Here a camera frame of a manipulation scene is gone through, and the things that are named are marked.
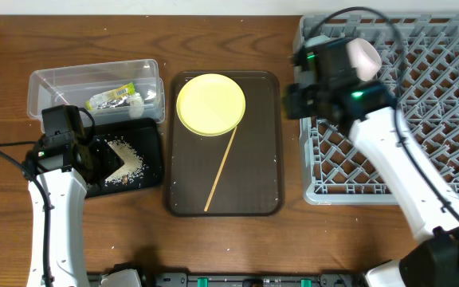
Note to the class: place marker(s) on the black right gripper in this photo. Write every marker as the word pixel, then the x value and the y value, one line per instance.
pixel 289 101

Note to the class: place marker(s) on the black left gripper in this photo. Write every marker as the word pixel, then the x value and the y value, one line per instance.
pixel 104 163

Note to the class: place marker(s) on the pile of rice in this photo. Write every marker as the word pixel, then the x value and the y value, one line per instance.
pixel 133 166

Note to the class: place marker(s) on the green snack wrapper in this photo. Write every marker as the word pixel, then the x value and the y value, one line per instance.
pixel 119 97

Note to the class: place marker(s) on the white tissue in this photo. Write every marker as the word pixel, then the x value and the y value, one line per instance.
pixel 142 106

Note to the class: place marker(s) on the white bowl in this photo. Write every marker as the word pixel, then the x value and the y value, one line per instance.
pixel 364 58

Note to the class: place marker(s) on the wooden chopstick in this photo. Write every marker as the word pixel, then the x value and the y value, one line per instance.
pixel 220 169

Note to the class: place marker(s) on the yellow plate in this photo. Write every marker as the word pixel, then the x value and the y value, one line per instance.
pixel 210 104

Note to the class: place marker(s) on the light blue bowl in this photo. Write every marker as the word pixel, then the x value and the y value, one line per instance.
pixel 317 40

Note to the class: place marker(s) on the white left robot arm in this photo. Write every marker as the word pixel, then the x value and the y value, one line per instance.
pixel 57 237

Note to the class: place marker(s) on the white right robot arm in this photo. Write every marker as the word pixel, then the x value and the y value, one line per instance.
pixel 367 115

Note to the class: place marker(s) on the black waste tray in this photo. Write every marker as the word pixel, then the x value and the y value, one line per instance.
pixel 143 135

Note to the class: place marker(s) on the clear plastic waste bin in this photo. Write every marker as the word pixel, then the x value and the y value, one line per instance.
pixel 74 85

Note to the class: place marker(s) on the grey dishwasher rack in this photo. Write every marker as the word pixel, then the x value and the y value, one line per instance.
pixel 333 172

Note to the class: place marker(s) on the dark brown serving tray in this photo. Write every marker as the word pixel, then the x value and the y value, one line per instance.
pixel 252 181

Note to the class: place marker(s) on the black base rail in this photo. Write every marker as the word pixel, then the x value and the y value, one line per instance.
pixel 183 278

